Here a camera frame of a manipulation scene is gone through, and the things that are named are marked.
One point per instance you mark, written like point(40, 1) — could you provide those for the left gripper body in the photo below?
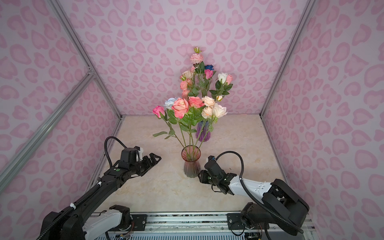
point(136, 168)

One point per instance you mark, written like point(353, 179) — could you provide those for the peach carnation spray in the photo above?
point(208, 103)

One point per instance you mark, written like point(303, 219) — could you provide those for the purple blue glass vase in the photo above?
point(203, 134)

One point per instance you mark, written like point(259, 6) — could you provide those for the magenta rose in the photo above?
point(208, 77)

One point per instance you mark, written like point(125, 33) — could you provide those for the hot pink rose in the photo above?
point(170, 120)

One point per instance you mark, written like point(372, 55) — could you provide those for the red glass vase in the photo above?
point(191, 155)

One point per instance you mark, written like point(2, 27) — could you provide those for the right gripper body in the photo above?
point(206, 178)

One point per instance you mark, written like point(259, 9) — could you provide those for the pink rose spray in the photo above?
point(195, 87)

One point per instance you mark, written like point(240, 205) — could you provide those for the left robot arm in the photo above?
point(90, 198)

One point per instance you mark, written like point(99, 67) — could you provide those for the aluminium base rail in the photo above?
point(115, 225)

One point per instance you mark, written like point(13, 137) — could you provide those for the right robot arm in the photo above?
point(271, 203)

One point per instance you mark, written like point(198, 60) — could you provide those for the cream peach rose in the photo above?
point(220, 111)

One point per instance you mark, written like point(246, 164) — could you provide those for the right corner aluminium post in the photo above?
point(308, 11)

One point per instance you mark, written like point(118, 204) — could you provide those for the left diagonal aluminium frame bar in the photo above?
point(19, 160)

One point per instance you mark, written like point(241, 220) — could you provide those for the corner aluminium post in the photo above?
point(308, 11)
point(79, 46)

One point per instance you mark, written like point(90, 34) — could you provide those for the cream white rose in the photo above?
point(187, 75)

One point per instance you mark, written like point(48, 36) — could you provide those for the coral red rose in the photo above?
point(196, 107)

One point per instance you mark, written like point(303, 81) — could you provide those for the pale blue white rose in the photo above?
point(169, 103)

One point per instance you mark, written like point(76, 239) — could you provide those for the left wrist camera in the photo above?
point(139, 154)

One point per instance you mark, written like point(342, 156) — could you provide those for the left corner aluminium post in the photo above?
point(79, 46)

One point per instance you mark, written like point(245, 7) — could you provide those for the salmon pink rose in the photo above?
point(181, 108)

